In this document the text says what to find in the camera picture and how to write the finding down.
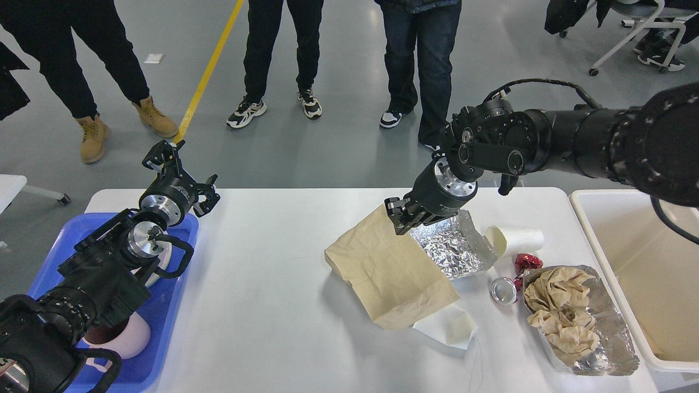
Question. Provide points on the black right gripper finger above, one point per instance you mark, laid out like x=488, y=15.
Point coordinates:
x=401, y=213
x=406, y=222

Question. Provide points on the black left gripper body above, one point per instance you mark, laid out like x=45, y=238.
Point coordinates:
x=173, y=196

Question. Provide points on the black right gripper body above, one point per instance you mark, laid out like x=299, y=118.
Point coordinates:
x=438, y=190

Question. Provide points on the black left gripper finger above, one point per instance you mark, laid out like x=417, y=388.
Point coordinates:
x=163, y=158
x=203, y=196

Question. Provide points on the aluminium foil sheet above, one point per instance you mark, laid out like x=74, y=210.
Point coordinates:
x=458, y=249

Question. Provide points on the pink plate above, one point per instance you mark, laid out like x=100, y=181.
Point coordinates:
x=164, y=258

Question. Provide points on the brown paper bag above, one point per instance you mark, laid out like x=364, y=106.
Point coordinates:
x=397, y=283

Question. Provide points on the white paper sheet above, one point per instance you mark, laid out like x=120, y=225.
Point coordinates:
x=451, y=326

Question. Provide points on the pink mug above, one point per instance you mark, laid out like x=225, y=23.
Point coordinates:
x=127, y=338

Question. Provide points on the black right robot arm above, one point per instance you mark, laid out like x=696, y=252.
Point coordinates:
x=652, y=147

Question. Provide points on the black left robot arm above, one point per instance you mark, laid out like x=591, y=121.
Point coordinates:
x=104, y=282

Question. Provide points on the white paper cup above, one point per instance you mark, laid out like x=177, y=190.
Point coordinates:
x=510, y=241

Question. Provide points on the crushed red soda can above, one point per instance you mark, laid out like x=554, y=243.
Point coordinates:
x=504, y=291

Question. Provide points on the white side table left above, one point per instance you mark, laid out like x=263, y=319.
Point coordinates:
x=12, y=185

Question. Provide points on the person in dark jeans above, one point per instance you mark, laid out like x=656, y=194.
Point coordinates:
x=420, y=38

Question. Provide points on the blue plastic tray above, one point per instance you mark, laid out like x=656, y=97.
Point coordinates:
x=160, y=310

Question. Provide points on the white plastic bin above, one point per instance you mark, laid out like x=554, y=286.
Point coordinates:
x=651, y=271

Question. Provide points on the seated person in background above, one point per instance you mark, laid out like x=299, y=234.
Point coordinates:
x=654, y=47

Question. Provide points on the white office chair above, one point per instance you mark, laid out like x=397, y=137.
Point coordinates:
x=561, y=15

